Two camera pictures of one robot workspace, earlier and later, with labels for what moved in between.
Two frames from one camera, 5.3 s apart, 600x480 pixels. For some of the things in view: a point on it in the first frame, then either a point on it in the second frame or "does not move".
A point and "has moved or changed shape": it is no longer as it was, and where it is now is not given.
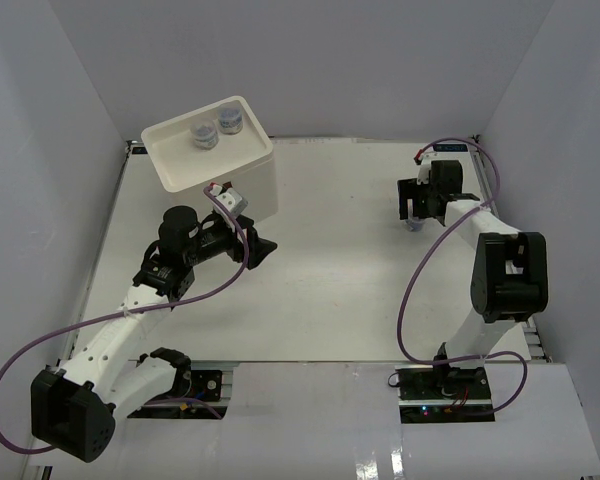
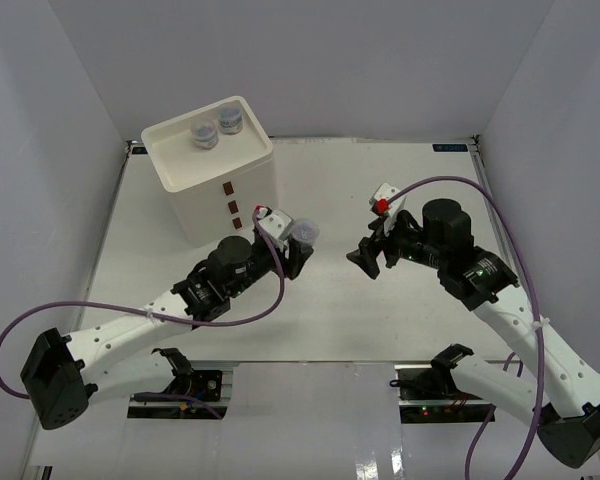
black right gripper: (406, 192) to (365, 256)
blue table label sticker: (460, 147) does not move
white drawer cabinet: (214, 145) does not move
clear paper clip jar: (204, 134) does not move
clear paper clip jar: (414, 225) has moved or changed shape
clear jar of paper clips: (231, 118) does not move
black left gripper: (259, 248) to (297, 256)
